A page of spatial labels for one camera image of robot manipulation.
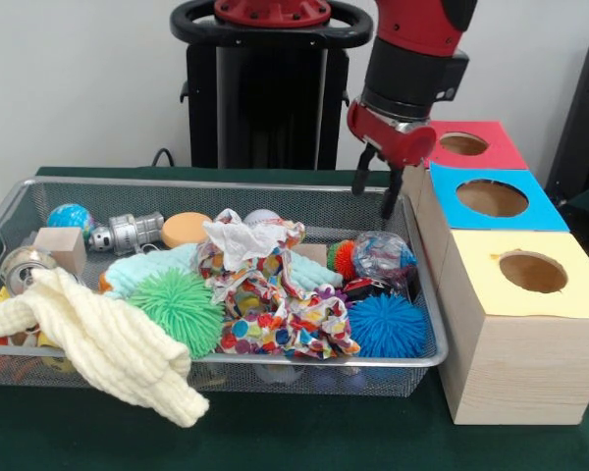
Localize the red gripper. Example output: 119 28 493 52
347 98 438 221

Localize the crushed clear water bottle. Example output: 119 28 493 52
351 231 419 288

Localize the blue spiky ball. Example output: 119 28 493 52
348 293 429 359

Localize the colourful patterned cloth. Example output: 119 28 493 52
202 208 305 273
198 245 362 360

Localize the mint green cloth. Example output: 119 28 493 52
104 243 345 298

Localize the shallow clear mesh bin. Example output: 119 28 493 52
0 177 448 396

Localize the wooden box with three holes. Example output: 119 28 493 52
401 120 589 426

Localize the orange spiky ball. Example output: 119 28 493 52
327 239 360 282

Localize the pale pink ball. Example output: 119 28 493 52
243 208 282 226

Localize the purple spiky ball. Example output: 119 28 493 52
317 285 349 307

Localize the tan round bun toy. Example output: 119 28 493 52
162 212 213 248

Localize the green spiky ball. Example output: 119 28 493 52
130 270 226 359

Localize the small blue globe ball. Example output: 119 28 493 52
46 203 95 241

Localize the pale yellow cloth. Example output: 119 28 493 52
0 268 211 429

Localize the small wooden cube block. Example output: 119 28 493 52
32 228 86 278

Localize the round silver tin can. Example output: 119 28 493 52
0 247 58 295

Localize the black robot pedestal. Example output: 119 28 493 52
170 0 376 171

